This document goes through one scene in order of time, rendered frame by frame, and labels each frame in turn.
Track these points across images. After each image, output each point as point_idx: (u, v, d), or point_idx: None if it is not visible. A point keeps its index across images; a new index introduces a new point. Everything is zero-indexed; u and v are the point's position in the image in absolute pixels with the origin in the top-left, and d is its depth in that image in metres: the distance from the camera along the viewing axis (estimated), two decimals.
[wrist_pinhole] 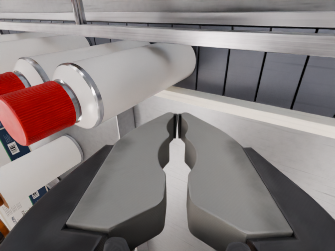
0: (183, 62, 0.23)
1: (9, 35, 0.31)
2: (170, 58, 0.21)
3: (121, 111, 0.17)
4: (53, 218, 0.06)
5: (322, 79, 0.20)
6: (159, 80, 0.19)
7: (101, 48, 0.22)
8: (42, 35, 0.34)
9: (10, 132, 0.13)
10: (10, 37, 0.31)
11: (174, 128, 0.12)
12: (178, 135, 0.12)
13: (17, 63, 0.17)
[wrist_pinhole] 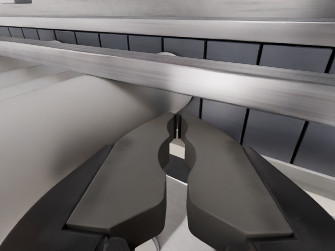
0: (173, 99, 0.14)
1: None
2: (151, 98, 0.12)
3: None
4: (53, 218, 0.06)
5: None
6: None
7: (37, 79, 0.13)
8: None
9: None
10: None
11: (174, 128, 0.12)
12: (178, 135, 0.12)
13: None
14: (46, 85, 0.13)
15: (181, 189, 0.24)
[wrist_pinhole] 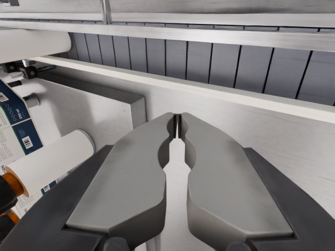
0: (56, 41, 0.40)
1: None
2: (43, 38, 0.38)
3: (4, 61, 0.35)
4: (53, 218, 0.06)
5: (323, 72, 0.22)
6: (32, 49, 0.37)
7: None
8: (11, 28, 0.46)
9: None
10: None
11: (174, 128, 0.12)
12: (178, 135, 0.12)
13: None
14: None
15: (92, 98, 0.48)
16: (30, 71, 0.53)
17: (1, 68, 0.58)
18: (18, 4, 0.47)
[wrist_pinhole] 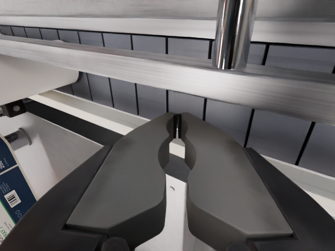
0: (52, 70, 0.21)
1: None
2: (25, 66, 0.19)
3: None
4: (53, 218, 0.06)
5: None
6: (1, 92, 0.18)
7: None
8: None
9: None
10: None
11: (174, 128, 0.12)
12: (178, 135, 0.12)
13: None
14: None
15: None
16: (13, 106, 0.34)
17: None
18: None
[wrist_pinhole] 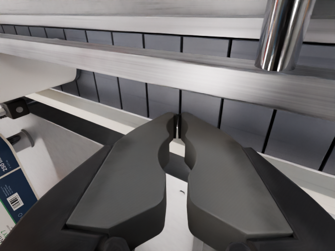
0: (49, 69, 0.21)
1: None
2: (23, 65, 0.19)
3: None
4: (53, 218, 0.06)
5: None
6: None
7: None
8: None
9: None
10: None
11: (174, 128, 0.12)
12: (178, 135, 0.12)
13: None
14: None
15: None
16: (16, 107, 0.34)
17: None
18: None
